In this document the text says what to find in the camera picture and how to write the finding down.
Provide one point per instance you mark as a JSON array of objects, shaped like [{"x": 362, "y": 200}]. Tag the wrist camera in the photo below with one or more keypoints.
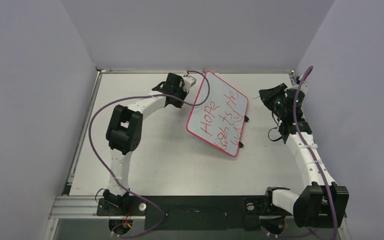
[
  {"x": 301, "y": 90},
  {"x": 188, "y": 83}
]

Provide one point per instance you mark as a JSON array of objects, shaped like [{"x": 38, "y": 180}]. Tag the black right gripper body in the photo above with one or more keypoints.
[{"x": 273, "y": 97}]

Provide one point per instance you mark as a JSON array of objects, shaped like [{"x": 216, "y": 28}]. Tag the pink framed whiteboard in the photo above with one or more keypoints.
[{"x": 218, "y": 115}]

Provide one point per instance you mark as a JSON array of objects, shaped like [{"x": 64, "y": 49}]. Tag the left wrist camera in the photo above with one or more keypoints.
[{"x": 188, "y": 83}]

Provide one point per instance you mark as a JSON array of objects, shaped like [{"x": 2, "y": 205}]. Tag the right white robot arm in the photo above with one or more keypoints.
[{"x": 322, "y": 203}]

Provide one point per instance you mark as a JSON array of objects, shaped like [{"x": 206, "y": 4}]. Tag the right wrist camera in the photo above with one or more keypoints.
[{"x": 301, "y": 90}]

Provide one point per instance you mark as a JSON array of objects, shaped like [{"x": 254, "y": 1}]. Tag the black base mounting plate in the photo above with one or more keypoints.
[{"x": 195, "y": 213}]

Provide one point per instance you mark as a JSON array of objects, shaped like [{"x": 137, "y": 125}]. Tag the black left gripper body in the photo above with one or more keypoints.
[{"x": 180, "y": 94}]

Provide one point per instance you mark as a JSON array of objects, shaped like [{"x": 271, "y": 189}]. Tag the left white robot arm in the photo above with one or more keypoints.
[{"x": 125, "y": 127}]

